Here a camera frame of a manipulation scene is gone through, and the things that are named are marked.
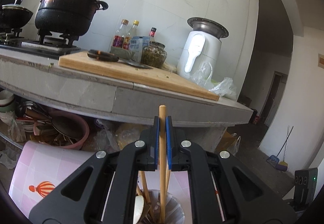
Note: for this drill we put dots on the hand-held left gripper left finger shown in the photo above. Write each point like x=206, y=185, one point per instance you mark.
x=156, y=143

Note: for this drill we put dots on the white plastic bag liner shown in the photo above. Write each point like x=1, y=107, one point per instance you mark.
x=177, y=213

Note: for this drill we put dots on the wooden cutting board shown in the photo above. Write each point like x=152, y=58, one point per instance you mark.
x=114, y=72

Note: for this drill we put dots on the crumpled clear plastic bag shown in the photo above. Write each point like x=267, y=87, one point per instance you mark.
x=7, y=159

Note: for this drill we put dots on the cardboard box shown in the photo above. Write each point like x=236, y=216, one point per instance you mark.
x=225, y=140

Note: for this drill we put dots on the concrete counter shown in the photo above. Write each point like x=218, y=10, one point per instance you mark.
x=63, y=92

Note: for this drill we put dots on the stack of ceramic bowls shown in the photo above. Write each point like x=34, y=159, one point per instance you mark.
x=6, y=105

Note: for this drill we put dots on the white air fryer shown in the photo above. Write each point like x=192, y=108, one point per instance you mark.
x=197, y=51

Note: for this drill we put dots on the glass jar of herbs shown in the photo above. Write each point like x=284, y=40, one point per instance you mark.
x=154, y=56

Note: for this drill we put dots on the broom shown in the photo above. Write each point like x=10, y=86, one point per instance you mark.
x=283, y=167

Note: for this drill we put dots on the bag of yellow food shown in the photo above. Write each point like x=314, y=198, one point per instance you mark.
x=129, y=135

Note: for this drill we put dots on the pink plastic basin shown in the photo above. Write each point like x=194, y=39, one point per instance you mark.
x=82, y=132

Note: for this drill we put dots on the black wok with lid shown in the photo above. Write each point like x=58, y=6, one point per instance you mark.
x=15, y=15

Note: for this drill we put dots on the blue dustpan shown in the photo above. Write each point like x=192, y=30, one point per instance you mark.
x=272, y=159

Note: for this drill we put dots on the single bamboo chopstick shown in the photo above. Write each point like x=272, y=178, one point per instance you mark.
x=144, y=186
x=162, y=112
x=168, y=178

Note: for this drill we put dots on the gas stove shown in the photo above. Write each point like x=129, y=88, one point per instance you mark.
x=50, y=46

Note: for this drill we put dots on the kitchen knife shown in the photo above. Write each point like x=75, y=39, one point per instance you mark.
x=101, y=55

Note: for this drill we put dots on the black pot with steel lid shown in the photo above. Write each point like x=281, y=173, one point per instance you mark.
x=63, y=16

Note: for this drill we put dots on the cream round plastic ladle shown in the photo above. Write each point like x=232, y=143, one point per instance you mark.
x=138, y=208

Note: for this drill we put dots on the steel basin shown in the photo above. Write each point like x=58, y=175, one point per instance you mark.
x=207, y=27

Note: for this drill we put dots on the crumpled grey plastic bag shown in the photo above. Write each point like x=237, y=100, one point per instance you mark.
x=15, y=130

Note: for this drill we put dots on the steel utensil holder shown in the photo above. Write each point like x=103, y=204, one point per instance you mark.
x=178, y=203

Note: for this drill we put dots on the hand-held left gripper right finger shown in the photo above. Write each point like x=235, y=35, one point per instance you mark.
x=169, y=143

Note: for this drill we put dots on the sauce bottle with tan cap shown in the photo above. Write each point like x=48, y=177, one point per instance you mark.
x=118, y=41

